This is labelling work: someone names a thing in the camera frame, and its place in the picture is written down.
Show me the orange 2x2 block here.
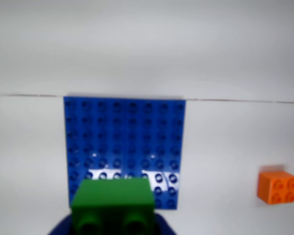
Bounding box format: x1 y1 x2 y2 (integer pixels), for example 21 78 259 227
256 171 294 204

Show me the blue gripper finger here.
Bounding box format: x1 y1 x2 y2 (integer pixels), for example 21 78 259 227
153 211 178 235
46 212 74 235

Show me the green 2x2 block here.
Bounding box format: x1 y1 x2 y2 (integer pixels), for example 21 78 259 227
70 178 155 235

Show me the blue 8x8 baseplate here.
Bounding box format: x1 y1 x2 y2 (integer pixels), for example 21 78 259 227
63 95 186 211

